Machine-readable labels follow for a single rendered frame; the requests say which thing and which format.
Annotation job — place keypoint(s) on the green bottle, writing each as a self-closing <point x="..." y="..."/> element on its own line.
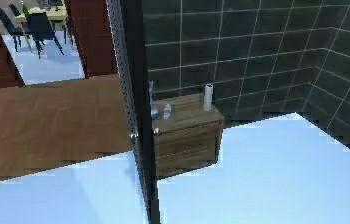
<point x="25" y="9"/>

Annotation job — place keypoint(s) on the dark blue chair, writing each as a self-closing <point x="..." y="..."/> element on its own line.
<point x="8" y="25"/>
<point x="40" y="26"/>
<point x="14" y="9"/>

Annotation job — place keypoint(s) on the white paper roll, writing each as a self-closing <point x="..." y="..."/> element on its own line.
<point x="208" y="97"/>

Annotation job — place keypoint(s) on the pale dining table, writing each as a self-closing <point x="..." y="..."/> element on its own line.
<point x="57" y="14"/>

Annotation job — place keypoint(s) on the brown wooden cabinet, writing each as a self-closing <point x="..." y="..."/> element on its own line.
<point x="186" y="143"/>

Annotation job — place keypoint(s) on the small clear bottle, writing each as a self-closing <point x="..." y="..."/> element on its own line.
<point x="167" y="111"/>

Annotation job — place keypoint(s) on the black room door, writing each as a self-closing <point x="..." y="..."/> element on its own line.
<point x="134" y="66"/>

